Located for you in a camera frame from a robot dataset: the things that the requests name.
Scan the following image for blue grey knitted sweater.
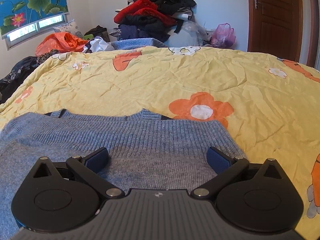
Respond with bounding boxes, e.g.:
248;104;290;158
1;109;244;239

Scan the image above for dark clothes at bedside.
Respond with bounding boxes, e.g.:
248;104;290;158
1;49;59;104

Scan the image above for pile of dark and red clothes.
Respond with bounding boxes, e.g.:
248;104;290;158
111;0;196;42

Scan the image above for yellow floral bed quilt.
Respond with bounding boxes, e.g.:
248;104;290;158
1;47;319;239

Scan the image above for white crumpled plastic bag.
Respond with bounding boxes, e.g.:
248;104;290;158
82;36;115;53

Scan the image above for orange plastic bag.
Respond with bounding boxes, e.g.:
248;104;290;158
35;32;87;57

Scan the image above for light blue folded towel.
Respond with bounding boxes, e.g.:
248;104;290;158
110;38;167;50

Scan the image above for purple plastic bag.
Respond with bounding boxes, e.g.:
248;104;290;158
210;23;236;49

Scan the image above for clear plastic bag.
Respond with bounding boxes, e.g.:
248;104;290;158
166;21;211;48

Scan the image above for black bag with green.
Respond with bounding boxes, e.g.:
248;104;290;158
84;25;110;42

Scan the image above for floral pillow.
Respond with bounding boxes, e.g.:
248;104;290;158
53;20;84;39

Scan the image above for brown wooden door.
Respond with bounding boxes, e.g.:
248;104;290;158
248;0;303;61

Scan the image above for lotus pattern window blind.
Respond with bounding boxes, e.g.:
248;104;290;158
1;0;68;36

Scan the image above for window with white frame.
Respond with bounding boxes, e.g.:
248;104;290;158
3;14;67;50

